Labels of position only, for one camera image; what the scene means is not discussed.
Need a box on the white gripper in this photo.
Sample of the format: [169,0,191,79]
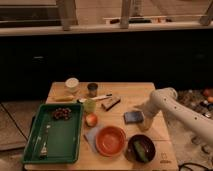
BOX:
[138,115,154,131]

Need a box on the blue sponge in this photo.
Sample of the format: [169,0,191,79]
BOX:
[124,111,144,124]

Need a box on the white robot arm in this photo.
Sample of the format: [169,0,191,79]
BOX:
[138,87,213,147]

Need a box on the green plastic tray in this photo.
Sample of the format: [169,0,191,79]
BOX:
[22,103,83,164]

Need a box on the green cucumber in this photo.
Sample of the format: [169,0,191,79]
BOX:
[134,141,148,163]

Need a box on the black bowl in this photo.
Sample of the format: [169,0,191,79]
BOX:
[128,134,156,163]

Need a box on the dark rectangular block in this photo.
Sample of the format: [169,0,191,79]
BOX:
[101,97,121,111]

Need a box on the wooden table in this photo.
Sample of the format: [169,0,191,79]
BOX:
[24,83,178,171]

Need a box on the orange bowl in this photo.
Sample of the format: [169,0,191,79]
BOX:
[95,126,126,157]

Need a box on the red yellow apple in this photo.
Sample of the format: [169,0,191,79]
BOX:
[85,114,98,127]

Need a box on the light green cup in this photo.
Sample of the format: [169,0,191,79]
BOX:
[83,99,96,113]

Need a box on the blue grey cloth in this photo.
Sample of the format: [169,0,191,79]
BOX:
[84,125,101,153]

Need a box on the dark grey cup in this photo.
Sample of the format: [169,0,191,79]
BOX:
[87,83,98,97]

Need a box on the white cup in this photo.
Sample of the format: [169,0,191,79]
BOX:
[65,78,79,93]

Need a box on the yellow banana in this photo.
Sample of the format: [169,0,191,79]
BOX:
[53,96,74,102]

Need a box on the bunch of dark grapes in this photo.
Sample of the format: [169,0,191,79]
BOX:
[52,108,71,120]

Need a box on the metal fork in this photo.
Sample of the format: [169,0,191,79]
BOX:
[40,124,51,157]

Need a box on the black cable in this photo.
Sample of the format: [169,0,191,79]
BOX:
[178,162,211,171]

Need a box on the white handled knife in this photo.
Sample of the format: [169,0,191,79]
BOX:
[77,94,112,103]

